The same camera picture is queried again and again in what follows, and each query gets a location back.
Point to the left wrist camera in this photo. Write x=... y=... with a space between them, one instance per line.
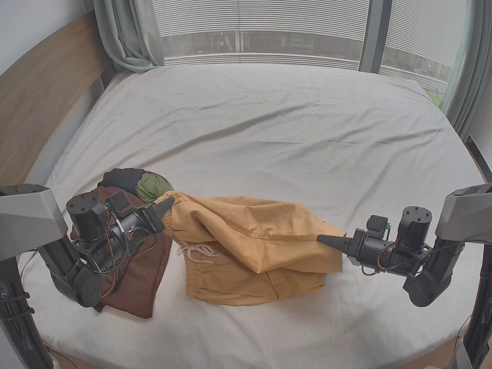
x=121 y=202

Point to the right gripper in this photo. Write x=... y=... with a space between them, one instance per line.
x=371 y=250

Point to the green garment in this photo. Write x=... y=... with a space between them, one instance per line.
x=152 y=186

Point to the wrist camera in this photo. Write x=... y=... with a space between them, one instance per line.
x=121 y=202
x=376 y=225

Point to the bed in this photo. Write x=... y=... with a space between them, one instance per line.
x=269 y=129

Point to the tan shorts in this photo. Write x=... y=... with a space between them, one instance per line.
x=250 y=244

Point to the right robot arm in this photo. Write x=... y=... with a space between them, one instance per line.
x=461 y=213

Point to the window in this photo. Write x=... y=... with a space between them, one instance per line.
x=269 y=6

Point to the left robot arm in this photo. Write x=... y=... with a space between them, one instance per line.
x=38 y=221

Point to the black garment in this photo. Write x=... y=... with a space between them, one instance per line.
x=119 y=177

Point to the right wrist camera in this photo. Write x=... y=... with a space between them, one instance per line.
x=376 y=225

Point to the brown garment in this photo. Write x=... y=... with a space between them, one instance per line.
x=142 y=279

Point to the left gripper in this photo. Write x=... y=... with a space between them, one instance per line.
x=138 y=227

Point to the grey-green curtain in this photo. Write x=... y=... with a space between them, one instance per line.
x=476 y=71
x=127 y=21

